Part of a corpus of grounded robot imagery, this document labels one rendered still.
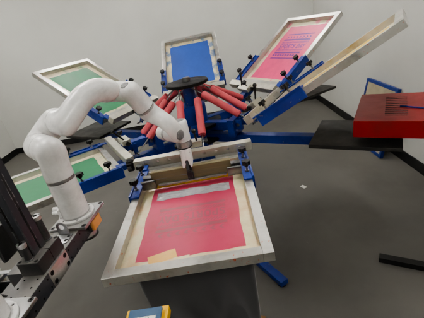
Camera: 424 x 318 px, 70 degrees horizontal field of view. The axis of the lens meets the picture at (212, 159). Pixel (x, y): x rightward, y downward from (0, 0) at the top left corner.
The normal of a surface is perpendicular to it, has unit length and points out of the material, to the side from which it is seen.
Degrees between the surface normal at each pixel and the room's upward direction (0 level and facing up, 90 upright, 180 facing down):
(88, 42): 90
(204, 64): 32
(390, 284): 0
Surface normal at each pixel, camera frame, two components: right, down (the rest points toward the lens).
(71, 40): 0.03, 0.42
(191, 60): -0.14, -0.53
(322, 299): -0.18, -0.89
